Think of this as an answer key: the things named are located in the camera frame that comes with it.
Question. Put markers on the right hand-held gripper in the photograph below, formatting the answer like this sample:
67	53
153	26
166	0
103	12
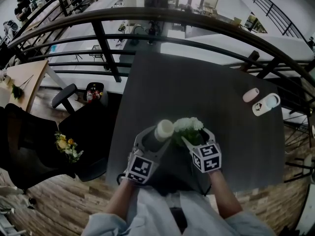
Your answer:
206	158

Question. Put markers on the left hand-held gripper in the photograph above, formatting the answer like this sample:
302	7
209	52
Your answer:
140	167

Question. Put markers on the white vase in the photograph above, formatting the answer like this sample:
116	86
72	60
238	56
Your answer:
164	129

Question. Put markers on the white flowers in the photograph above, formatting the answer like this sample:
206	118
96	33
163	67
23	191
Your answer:
188	125

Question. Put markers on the person's left forearm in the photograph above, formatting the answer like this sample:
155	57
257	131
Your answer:
123	195

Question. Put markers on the person's right forearm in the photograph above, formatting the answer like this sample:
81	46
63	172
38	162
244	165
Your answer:
224	193

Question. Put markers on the dark table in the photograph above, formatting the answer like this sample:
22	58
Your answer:
197	87

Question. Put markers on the person's light shirt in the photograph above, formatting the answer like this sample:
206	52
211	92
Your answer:
157	213

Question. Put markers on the pink cup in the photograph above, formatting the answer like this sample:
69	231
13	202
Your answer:
250	95

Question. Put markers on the waste bin with rubbish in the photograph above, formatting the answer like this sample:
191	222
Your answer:
94	93

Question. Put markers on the yellow flower bouquet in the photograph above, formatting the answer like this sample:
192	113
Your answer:
66	145

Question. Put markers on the black office chair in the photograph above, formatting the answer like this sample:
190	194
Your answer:
29	144

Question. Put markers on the black curved railing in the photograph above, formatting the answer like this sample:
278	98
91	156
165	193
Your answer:
160	11

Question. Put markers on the wooden desk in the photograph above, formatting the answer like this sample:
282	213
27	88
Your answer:
29	75

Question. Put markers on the green artificial plant stem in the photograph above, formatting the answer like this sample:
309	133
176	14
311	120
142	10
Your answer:
16	92

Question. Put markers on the crumpled white plastic wrap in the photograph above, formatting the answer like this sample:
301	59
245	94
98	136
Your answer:
9	197

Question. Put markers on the black straight railing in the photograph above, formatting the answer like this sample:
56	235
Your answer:
62	7
273	8

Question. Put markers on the small white flower bunch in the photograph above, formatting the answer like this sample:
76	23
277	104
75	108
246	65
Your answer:
3	74

